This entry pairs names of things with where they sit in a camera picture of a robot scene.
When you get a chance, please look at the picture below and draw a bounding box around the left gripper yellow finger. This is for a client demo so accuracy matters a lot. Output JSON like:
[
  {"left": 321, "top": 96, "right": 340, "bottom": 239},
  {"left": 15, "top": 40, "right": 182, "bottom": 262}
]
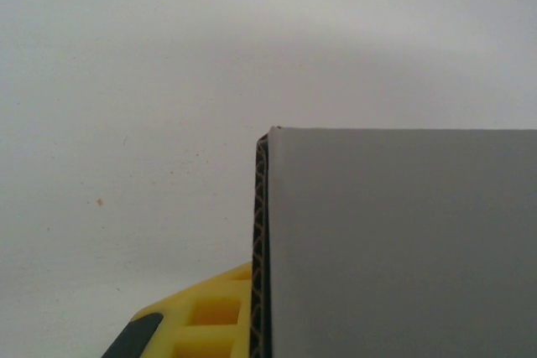
[{"left": 100, "top": 261, "right": 255, "bottom": 358}]

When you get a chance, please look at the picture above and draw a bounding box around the grey cardboard paper box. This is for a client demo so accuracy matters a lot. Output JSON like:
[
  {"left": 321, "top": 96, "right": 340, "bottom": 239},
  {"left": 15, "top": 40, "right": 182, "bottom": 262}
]
[{"left": 249, "top": 124, "right": 537, "bottom": 358}]

